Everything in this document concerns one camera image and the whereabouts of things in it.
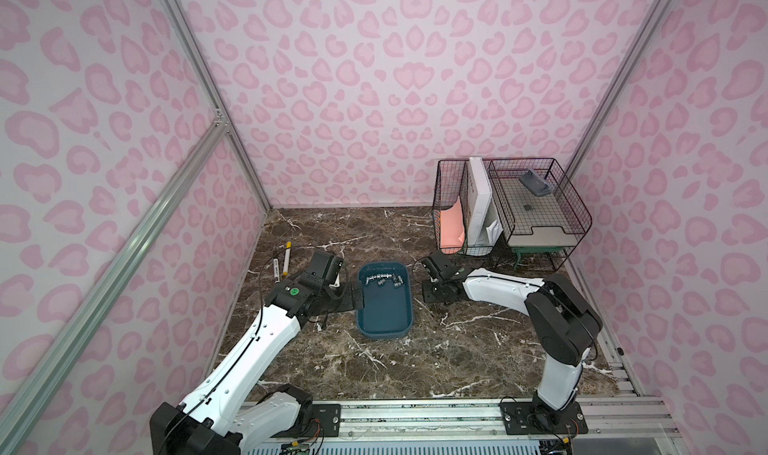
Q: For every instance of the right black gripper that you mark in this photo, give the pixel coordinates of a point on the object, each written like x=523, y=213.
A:
x=432, y=287

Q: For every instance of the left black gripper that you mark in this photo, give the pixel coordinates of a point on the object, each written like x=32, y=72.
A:
x=349, y=293

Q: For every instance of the teal plastic storage box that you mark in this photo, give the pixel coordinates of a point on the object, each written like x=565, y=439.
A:
x=387, y=311

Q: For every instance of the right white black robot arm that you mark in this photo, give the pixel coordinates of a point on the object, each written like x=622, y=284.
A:
x=566, y=325

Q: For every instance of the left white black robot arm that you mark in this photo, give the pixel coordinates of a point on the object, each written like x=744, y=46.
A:
x=211, y=419

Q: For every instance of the pink folder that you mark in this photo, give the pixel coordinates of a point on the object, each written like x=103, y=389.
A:
x=452, y=231

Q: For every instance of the yellow marker pen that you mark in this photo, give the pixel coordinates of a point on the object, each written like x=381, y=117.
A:
x=286, y=260

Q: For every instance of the white marker pen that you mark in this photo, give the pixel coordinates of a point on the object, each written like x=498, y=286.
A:
x=276, y=270

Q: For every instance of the green item under tray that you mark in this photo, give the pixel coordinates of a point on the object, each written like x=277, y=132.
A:
x=539, y=259

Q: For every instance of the white binder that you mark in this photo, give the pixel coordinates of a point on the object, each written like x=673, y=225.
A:
x=482, y=226

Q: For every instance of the beige paper tray sheet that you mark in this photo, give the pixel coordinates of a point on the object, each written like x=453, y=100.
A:
x=551, y=223

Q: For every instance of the grey stapler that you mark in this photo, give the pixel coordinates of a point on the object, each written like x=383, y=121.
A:
x=535, y=184

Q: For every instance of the black wire desk organizer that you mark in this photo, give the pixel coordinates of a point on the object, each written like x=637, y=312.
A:
x=451, y=179

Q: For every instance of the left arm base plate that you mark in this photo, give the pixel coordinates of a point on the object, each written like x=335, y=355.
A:
x=312, y=418

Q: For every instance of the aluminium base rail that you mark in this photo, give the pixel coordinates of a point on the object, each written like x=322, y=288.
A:
x=591, y=425

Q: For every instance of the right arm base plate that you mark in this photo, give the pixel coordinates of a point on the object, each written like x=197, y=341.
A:
x=540, y=422

